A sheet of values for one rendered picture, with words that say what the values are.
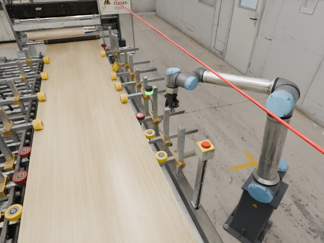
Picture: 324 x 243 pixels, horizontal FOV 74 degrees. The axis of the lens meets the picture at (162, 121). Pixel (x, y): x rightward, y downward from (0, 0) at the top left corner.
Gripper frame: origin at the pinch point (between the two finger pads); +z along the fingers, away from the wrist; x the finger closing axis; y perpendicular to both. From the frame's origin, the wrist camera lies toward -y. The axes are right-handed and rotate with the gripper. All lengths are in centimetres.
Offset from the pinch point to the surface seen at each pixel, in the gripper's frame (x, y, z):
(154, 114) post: -9.0, -12.0, 7.3
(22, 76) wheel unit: -116, -116, 1
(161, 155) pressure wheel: -19.6, 32.9, 8.2
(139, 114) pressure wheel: -20.4, -17.3, 8.4
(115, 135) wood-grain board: -43.9, 0.9, 9.0
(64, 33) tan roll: -73, -243, -6
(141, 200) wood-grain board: -42, 60, 9
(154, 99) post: -8.7, -12.1, -7.1
